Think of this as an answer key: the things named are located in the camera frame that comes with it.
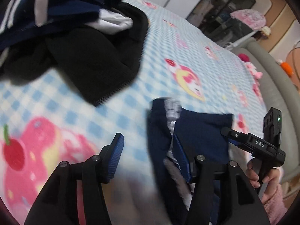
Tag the white garment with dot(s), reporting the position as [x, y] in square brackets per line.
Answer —
[114, 22]

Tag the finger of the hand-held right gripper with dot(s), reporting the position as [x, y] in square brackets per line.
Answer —
[235, 135]
[243, 148]

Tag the pink frilly cloth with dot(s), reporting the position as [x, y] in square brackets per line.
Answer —
[248, 18]

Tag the grey padded bed headboard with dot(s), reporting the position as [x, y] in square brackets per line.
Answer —
[276, 86]

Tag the pink plush toy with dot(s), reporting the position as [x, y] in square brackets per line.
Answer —
[254, 70]

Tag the black jacket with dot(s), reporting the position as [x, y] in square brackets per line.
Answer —
[89, 58]

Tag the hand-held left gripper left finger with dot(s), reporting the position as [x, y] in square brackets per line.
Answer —
[116, 154]

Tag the navy white-striped pants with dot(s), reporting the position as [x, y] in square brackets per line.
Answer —
[70, 2]

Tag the dark open wardrobe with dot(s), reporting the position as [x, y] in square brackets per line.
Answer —
[222, 11]

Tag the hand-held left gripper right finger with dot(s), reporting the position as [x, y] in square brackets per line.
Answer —
[181, 155]

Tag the person's right forearm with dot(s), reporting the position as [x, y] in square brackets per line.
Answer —
[275, 208]

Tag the checked cartoon printed blanket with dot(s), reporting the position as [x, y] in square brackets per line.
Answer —
[152, 75]

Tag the person's right hand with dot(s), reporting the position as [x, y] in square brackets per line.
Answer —
[253, 173]

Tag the navy shorts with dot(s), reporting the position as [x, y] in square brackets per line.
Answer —
[201, 131]

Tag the orange plush toy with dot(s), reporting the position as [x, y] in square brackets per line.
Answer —
[287, 68]

